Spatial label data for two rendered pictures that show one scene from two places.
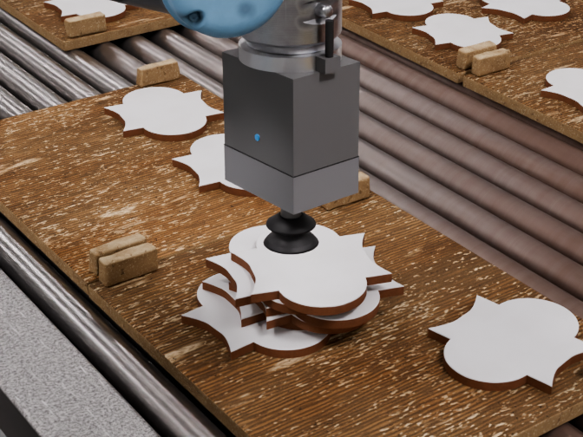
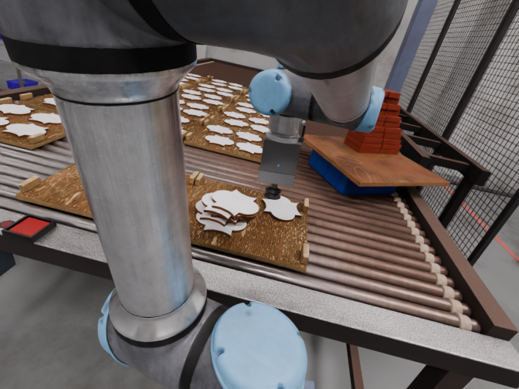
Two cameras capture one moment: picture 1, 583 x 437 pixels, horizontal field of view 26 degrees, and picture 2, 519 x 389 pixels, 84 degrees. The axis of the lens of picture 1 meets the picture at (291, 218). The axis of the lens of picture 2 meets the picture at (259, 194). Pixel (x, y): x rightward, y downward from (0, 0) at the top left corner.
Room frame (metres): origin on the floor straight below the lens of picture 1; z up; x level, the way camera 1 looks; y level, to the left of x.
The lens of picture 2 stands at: (0.49, 0.53, 1.45)
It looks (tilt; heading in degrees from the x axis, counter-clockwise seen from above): 29 degrees down; 308
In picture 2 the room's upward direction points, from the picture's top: 13 degrees clockwise
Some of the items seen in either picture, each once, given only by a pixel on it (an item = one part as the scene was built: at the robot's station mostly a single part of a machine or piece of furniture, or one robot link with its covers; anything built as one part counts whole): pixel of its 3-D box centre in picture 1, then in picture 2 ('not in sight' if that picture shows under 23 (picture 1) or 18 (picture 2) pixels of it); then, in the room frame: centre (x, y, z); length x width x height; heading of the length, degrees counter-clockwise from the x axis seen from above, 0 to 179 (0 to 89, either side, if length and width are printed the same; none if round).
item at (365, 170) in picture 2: not in sight; (368, 157); (0.93, -0.81, 1.03); 0.50 x 0.50 x 0.02; 64
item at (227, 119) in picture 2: not in sight; (248, 122); (1.71, -0.79, 0.94); 0.41 x 0.35 x 0.04; 35
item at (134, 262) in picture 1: (127, 264); not in sight; (1.06, 0.16, 0.95); 0.06 x 0.02 x 0.03; 125
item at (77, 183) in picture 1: (141, 166); (121, 186); (1.32, 0.17, 0.93); 0.41 x 0.35 x 0.02; 35
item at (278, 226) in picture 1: (291, 225); (273, 191); (0.85, 0.00, 1.11); 0.04 x 0.04 x 0.02
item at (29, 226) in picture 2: not in sight; (30, 228); (1.23, 0.44, 0.92); 0.06 x 0.06 x 0.01; 35
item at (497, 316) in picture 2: not in sight; (364, 127); (1.44, -1.94, 0.90); 4.04 x 0.06 x 0.10; 125
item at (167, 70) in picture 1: (157, 73); not in sight; (1.55, 0.18, 0.95); 0.06 x 0.02 x 0.03; 125
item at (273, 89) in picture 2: not in sight; (285, 93); (0.82, 0.09, 1.36); 0.11 x 0.11 x 0.08; 21
